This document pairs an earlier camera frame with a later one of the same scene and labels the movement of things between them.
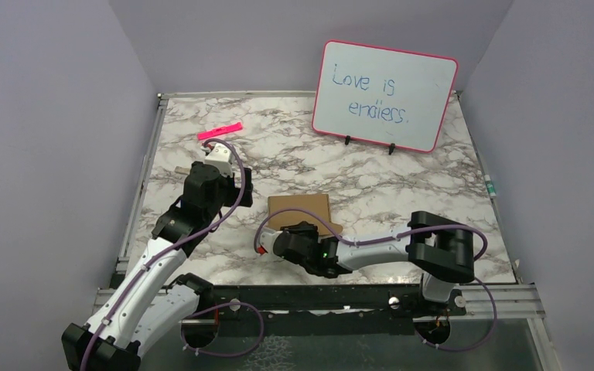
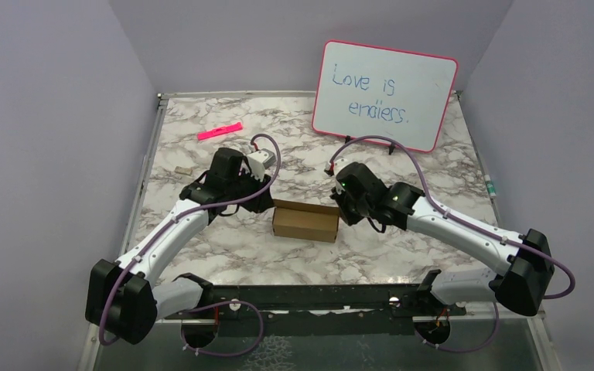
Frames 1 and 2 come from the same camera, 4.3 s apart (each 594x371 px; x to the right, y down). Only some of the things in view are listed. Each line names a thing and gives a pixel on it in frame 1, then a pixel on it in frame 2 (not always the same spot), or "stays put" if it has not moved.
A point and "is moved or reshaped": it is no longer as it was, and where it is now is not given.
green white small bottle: [490, 186] stays put
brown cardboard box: [319, 204] is moved or reshaped
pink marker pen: [220, 131] stays put
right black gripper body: [306, 233] → [352, 211]
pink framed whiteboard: [383, 95] stays put
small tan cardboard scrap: [182, 170] stays put
